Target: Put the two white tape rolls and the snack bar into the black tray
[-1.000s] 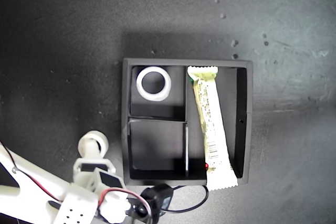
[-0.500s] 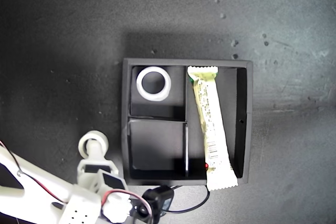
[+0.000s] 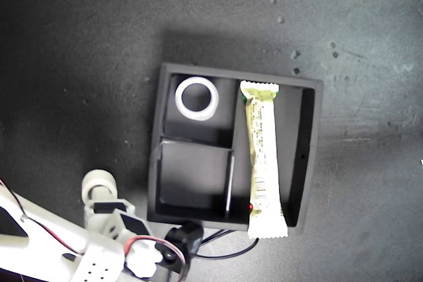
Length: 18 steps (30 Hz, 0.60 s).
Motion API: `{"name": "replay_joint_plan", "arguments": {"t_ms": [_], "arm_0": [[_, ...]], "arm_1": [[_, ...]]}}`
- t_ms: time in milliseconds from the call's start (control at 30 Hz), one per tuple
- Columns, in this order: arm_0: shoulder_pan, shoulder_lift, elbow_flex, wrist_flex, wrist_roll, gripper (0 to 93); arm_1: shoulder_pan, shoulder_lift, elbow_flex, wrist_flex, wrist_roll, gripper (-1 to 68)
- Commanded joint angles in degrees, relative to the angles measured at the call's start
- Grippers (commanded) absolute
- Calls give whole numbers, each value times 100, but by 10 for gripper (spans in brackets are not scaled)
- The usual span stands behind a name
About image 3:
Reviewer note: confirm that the black tray with wells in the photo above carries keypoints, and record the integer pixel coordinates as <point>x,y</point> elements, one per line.
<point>195,176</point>

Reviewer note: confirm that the small white tape roll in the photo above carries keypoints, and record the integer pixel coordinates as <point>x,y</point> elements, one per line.
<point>96,178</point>

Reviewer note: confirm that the black camera box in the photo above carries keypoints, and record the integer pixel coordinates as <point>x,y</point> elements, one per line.
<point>185,232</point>

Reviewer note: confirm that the snack bar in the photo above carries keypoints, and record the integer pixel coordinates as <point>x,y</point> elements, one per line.
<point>264,150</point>

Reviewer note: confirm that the wide white tape roll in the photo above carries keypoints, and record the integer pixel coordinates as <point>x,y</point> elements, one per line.
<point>180,103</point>

